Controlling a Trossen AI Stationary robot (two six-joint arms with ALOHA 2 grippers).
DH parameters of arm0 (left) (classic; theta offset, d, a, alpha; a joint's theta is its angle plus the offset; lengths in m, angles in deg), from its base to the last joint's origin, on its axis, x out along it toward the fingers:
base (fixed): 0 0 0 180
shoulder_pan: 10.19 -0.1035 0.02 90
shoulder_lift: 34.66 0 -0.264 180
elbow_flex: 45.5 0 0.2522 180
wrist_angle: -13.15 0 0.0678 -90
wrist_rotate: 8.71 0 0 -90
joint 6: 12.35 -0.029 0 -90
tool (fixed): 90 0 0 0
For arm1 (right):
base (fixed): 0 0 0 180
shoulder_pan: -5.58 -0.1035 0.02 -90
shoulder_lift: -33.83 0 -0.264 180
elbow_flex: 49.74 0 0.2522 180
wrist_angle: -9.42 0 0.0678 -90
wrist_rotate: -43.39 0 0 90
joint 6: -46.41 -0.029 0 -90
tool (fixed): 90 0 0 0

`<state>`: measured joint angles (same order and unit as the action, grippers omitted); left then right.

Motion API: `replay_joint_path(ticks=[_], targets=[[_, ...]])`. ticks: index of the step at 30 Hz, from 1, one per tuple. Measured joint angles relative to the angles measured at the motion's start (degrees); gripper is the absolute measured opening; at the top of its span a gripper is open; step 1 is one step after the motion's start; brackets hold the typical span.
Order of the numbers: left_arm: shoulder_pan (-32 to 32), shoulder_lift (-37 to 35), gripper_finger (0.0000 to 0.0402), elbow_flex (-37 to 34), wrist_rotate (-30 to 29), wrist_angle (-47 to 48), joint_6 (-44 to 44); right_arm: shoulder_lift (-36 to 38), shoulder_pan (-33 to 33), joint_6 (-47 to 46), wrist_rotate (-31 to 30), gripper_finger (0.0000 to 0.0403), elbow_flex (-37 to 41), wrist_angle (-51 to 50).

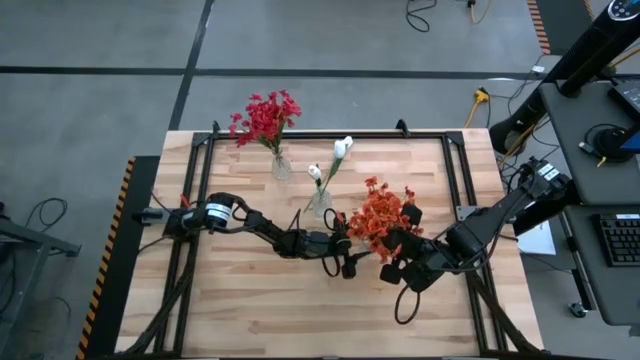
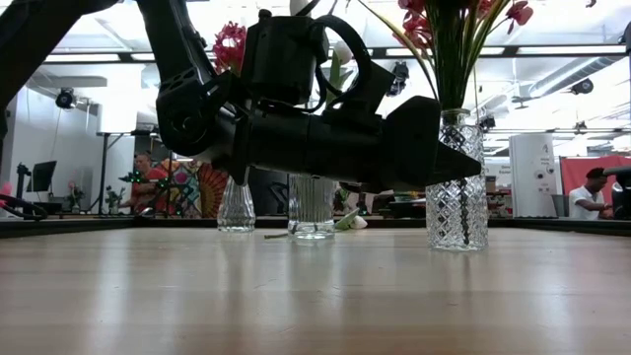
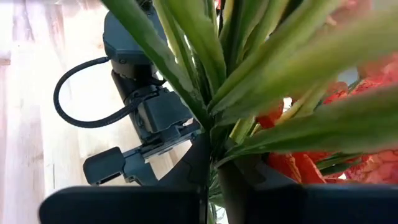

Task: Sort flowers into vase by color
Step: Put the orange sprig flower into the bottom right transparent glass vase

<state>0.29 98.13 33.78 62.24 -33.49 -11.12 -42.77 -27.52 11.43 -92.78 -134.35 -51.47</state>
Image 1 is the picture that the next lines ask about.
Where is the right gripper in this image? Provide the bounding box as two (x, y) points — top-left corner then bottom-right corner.
(380, 203), (454, 291)

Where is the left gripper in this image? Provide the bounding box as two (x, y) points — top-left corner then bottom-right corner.
(294, 210), (372, 280)

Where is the white artificial tulip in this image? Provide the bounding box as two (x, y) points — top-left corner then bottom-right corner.
(319, 139), (349, 196)
(303, 135), (355, 214)
(308, 164), (326, 196)

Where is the slim conical glass vase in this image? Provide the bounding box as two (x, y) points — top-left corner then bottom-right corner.
(271, 152), (294, 181)

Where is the round ribbed glass vase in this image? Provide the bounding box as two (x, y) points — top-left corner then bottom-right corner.
(310, 188), (333, 217)

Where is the white paper sheet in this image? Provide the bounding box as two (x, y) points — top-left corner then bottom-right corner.
(517, 219), (557, 256)

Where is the yellow power plug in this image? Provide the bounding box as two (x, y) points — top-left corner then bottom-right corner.
(463, 87), (492, 129)

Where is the grey desk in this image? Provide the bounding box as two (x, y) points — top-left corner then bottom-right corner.
(539, 79), (640, 326)

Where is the black keyboard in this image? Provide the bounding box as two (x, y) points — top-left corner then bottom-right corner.
(591, 213), (640, 268)

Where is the black mat with hazard stripes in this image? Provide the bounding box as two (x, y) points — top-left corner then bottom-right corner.
(74, 155), (162, 360)

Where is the black tower fan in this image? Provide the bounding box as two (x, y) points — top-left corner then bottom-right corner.
(488, 0), (640, 155)

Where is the dark grey electronic box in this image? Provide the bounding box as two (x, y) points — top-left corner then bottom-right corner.
(607, 79), (640, 119)

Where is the black floor mat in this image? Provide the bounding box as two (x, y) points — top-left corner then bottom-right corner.
(537, 0), (614, 56)

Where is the grey metal stand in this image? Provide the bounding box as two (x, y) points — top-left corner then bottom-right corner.
(0, 199), (83, 360)

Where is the black metal table frame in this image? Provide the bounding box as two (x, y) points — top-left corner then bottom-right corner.
(115, 118), (546, 359)

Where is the black floor cable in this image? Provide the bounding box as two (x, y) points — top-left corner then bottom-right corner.
(24, 197), (70, 232)
(404, 0), (439, 34)

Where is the yellow floor cable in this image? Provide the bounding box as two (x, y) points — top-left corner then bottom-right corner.
(466, 0), (495, 26)

